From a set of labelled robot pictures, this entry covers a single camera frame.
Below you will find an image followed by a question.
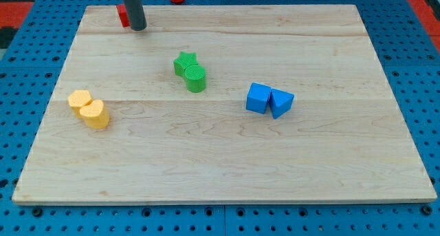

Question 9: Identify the red block behind rod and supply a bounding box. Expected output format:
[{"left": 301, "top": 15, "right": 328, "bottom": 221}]
[{"left": 116, "top": 4, "right": 130, "bottom": 28}]

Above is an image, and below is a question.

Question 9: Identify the blue triangular prism block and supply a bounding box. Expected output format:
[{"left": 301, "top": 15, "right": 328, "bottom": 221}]
[{"left": 269, "top": 89, "right": 295, "bottom": 119}]

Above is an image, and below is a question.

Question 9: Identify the green star block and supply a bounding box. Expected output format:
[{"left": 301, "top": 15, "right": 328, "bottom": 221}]
[{"left": 173, "top": 52, "right": 198, "bottom": 77}]

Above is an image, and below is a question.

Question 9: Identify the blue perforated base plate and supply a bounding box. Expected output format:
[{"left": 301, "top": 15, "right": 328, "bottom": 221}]
[{"left": 1, "top": 0, "right": 439, "bottom": 235}]

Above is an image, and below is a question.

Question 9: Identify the yellow hexagon block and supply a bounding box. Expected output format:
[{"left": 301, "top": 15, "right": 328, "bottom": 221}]
[{"left": 67, "top": 89, "right": 93, "bottom": 118}]

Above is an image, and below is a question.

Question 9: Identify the blue cube block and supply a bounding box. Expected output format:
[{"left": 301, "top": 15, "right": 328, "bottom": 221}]
[{"left": 245, "top": 83, "right": 271, "bottom": 114}]

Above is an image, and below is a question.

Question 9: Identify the yellow heart block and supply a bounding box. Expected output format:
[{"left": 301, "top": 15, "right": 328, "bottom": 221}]
[{"left": 79, "top": 100, "right": 110, "bottom": 129}]

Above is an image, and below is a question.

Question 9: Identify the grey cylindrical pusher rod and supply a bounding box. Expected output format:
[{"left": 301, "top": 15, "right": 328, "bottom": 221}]
[{"left": 123, "top": 0, "right": 147, "bottom": 31}]

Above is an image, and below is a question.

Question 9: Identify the green cylinder block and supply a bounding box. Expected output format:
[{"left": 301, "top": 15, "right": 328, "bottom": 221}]
[{"left": 184, "top": 65, "right": 206, "bottom": 93}]

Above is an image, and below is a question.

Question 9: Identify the wooden board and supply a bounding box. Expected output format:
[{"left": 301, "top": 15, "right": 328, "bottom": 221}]
[{"left": 12, "top": 4, "right": 437, "bottom": 206}]

